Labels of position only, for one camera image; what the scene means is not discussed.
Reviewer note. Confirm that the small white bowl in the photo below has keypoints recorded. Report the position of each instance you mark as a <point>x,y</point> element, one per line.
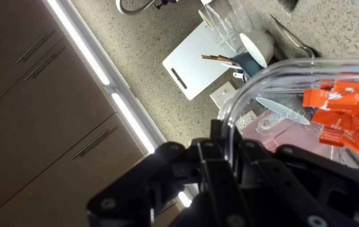
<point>254,48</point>

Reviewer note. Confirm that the pale plastic knife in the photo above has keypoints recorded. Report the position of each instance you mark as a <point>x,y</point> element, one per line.
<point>281,111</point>

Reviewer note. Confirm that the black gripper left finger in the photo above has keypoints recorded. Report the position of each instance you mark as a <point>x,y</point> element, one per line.
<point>179,189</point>

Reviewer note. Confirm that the small white wall socket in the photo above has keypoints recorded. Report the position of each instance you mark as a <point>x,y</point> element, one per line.
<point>245,119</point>

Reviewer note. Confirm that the wide white wall switch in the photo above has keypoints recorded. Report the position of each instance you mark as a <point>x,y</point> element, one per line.
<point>224,95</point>

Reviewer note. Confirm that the white cutting board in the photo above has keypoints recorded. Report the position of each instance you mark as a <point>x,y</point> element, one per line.
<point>191,63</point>

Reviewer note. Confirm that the brown wall cabinet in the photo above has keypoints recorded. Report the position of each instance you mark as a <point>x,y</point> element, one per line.
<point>27,121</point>

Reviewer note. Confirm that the dark blue pan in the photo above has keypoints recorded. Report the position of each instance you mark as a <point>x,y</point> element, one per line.
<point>248,68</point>

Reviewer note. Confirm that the clear measuring cup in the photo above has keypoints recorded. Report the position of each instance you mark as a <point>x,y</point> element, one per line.
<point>229,20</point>

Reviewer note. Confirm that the orange sachet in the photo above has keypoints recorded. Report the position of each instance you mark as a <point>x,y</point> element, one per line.
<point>333,94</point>
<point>355,118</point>
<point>346,141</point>

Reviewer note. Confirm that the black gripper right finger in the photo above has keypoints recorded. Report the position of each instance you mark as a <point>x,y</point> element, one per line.
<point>312,193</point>

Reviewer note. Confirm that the under cabinet light strip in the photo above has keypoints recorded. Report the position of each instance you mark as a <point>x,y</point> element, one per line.
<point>82,45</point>
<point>132,121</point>

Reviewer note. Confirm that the clear plastic lunch box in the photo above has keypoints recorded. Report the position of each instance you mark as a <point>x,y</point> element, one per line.
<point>270,70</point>

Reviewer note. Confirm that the metal spoon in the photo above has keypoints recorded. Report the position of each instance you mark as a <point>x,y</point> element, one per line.
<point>299,41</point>

